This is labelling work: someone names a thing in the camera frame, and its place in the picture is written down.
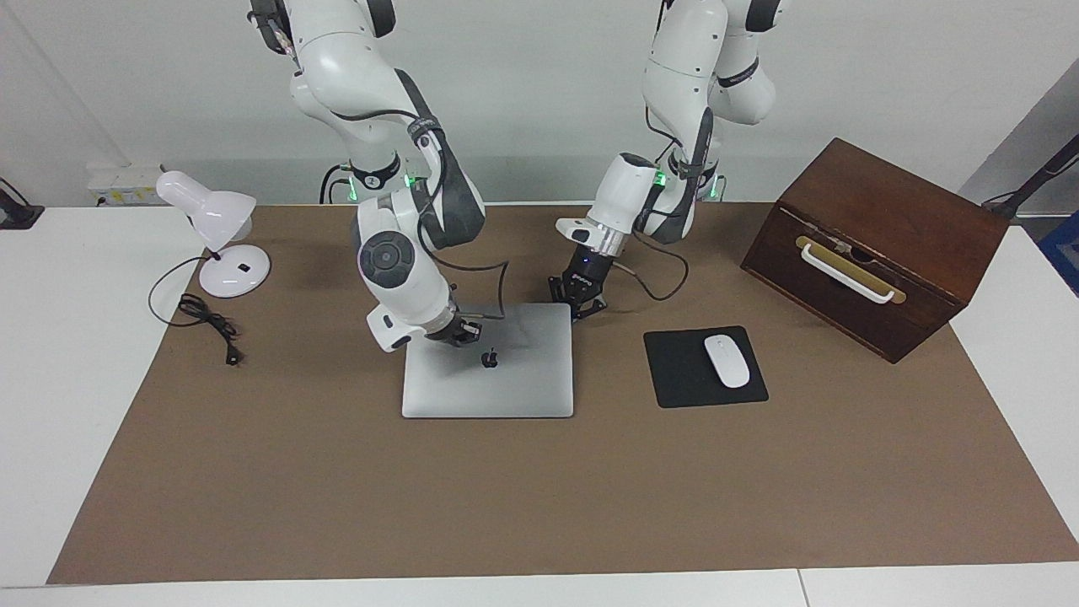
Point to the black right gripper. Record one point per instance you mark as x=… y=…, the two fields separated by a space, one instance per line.
x=444 y=329

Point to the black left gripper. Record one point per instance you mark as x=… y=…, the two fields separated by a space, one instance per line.
x=583 y=270

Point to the silver grey laptop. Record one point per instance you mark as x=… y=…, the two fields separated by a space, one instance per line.
x=506 y=388

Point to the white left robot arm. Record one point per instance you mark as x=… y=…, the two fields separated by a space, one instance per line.
x=674 y=84

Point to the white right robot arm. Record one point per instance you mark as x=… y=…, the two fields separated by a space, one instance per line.
x=396 y=261

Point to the black mouse pad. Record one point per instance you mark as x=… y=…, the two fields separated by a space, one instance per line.
x=674 y=371

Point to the white computer mouse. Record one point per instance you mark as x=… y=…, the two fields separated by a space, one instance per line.
x=727 y=362

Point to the brown table mat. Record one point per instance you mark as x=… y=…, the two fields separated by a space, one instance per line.
x=590 y=506

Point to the white desk lamp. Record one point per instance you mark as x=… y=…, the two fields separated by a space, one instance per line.
x=228 y=211

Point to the brown wooden box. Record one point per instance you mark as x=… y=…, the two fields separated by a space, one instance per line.
x=910 y=202

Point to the black slanted stand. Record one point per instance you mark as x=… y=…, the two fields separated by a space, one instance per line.
x=1037 y=181

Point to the blue object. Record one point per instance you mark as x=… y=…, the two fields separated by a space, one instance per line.
x=1064 y=253

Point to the white wall power strip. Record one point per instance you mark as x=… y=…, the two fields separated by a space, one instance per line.
x=126 y=181

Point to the black table clamp mount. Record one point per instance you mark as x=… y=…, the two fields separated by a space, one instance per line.
x=17 y=215

